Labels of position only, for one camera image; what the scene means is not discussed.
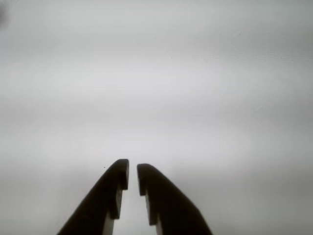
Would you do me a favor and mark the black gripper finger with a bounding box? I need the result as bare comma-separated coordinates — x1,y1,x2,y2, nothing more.
136,163,213,235
56,159,130,235

